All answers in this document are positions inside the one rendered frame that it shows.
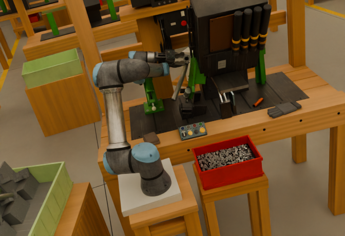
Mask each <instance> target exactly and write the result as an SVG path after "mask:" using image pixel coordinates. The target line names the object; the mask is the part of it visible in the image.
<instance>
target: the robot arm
mask: <svg viewBox="0 0 345 236"><path fill-rule="evenodd" d="M184 55H185V54H184V52H180V53H177V52H175V50H174V49H166V50H165V52H164V53H158V52H152V51H129V53H128V58H124V59H121V60H115V61H108V62H102V63H98V64H96V65H95V67H94V69H93V73H92V79H93V82H94V85H95V86H96V87H98V88H99V91H100V92H101V93H102V94H103V99H104V107H105V115H106V124H107V132H108V140H109V145H108V146H107V147H106V150H107V151H105V152H104V154H103V164H104V167H105V169H106V171H107V172H108V173H109V174H112V175H114V174H116V175H121V174H131V173H139V174H140V176H141V189H142V192H143V193H144V194H145V195H147V196H159V195H162V194H164V193H165V192H166V191H167V190H168V189H169V188H170V187H171V178H170V176H169V174H168V173H167V172H166V171H165V170H164V168H163V165H162V162H161V159H160V154H159V152H158V150H157V148H156V146H155V145H154V144H152V143H148V142H143V143H139V144H136V145H135V146H134V147H133V148H132V149H131V144H130V143H128V142H127V137H126V129H125V121H124V112H123V104H122V96H121V91H122V90H123V88H124V87H123V84H127V83H131V82H133V83H135V84H142V83H144V82H145V79H147V78H153V77H161V76H167V75H169V67H173V68H177V67H181V66H185V65H187V63H185V61H176V62H175V58H184ZM157 61H158V64H157Z"/></svg>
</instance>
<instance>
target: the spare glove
mask: <svg viewBox="0 0 345 236"><path fill-rule="evenodd" d="M301 107H302V106H301V105H300V104H299V103H297V102H296V101H293V102H288V103H285V104H277V105H275V107H274V108H270V109H268V110H267V114H268V115H269V117H272V118H273V119H274V118H277V117H279V116H282V115H283V114H284V115H285V114H288V113H291V112H294V111H296V110H297V109H300V108H301Z"/></svg>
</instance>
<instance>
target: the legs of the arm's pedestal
mask: <svg viewBox="0 0 345 236"><path fill-rule="evenodd" d="M133 231H134V233H135V236H174V235H178V234H181V233H185V235H186V236H203V234H202V229H201V224H200V220H199V215H198V211H196V212H192V213H189V214H185V215H182V216H181V217H179V218H175V219H172V220H169V221H165V222H162V223H158V224H155V225H148V226H145V227H141V228H138V229H135V230H133Z"/></svg>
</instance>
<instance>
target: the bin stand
mask: <svg viewBox="0 0 345 236"><path fill-rule="evenodd" d="M193 170H194V174H195V176H196V180H197V185H198V190H199V195H200V200H201V205H202V210H203V215H204V220H205V225H206V230H207V235H208V236H220V231H219V226H218V220H217V215H216V209H215V203H214V201H218V200H222V199H227V198H231V197H234V196H238V195H242V194H246V193H247V198H248V207H249V212H250V221H251V229H252V236H272V234H271V222H270V209H269V196H268V188H269V180H268V178H267V176H266V174H265V173H264V174H263V176H261V177H258V178H254V179H250V180H246V181H242V182H238V183H234V184H230V185H226V186H222V187H218V188H214V189H210V190H206V191H205V190H204V189H203V187H202V184H201V181H200V178H199V175H198V172H197V169H196V165H195V164H193ZM262 171H263V170H262ZM263 172H264V171H263Z"/></svg>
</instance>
